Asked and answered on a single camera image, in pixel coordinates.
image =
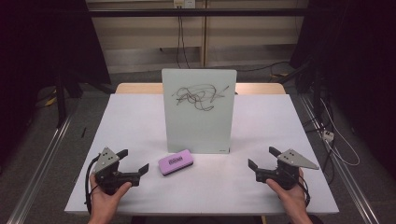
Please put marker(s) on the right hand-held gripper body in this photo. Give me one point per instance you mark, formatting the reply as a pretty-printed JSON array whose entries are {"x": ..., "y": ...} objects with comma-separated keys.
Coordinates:
[{"x": 286, "y": 177}]

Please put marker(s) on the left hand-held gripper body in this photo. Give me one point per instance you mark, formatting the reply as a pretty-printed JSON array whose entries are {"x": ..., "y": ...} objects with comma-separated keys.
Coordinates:
[{"x": 107, "y": 180}]

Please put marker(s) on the purple whiteboard eraser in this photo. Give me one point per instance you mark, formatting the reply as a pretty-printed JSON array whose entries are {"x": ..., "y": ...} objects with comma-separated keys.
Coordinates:
[{"x": 176, "y": 161}]

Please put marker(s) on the white whiteboard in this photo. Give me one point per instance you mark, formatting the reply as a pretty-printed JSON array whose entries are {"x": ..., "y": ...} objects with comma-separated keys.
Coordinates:
[{"x": 199, "y": 130}]

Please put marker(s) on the person's right hand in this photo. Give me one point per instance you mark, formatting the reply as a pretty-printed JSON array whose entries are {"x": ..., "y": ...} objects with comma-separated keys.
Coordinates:
[{"x": 294, "y": 200}]

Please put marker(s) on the person's left hand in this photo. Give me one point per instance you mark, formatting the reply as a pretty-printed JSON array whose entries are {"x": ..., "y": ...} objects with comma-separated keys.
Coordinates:
[{"x": 102, "y": 205}]

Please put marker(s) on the white table mat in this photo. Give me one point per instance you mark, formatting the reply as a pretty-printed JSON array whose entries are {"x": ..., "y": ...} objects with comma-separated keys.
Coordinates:
[{"x": 130, "y": 130}]

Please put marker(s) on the small black stick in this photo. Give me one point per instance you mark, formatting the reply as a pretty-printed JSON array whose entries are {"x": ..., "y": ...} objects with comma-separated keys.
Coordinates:
[{"x": 83, "y": 132}]

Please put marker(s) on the white power plug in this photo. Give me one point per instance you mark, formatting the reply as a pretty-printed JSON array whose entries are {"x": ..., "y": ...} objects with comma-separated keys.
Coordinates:
[{"x": 328, "y": 135}]

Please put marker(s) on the wooden table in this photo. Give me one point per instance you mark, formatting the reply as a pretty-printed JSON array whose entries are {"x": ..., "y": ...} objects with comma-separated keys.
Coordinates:
[{"x": 137, "y": 88}]

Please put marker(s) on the black metal stand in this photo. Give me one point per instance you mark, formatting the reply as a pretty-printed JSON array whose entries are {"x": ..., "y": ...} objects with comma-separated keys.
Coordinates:
[
  {"x": 60, "y": 99},
  {"x": 318, "y": 90}
]

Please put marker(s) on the black curtain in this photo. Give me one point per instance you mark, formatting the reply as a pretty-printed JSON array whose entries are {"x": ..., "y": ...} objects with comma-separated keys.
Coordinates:
[
  {"x": 46, "y": 40},
  {"x": 358, "y": 46}
]

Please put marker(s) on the black horizontal bar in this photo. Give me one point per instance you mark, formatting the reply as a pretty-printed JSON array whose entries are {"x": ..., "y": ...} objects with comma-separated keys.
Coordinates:
[{"x": 140, "y": 12}]

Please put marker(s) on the aluminium floor rail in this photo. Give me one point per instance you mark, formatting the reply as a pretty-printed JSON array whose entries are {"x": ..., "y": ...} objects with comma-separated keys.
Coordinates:
[
  {"x": 345, "y": 174},
  {"x": 43, "y": 165}
]

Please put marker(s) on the white wall socket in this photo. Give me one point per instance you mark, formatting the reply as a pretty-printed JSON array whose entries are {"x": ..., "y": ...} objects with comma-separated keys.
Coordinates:
[{"x": 184, "y": 3}]

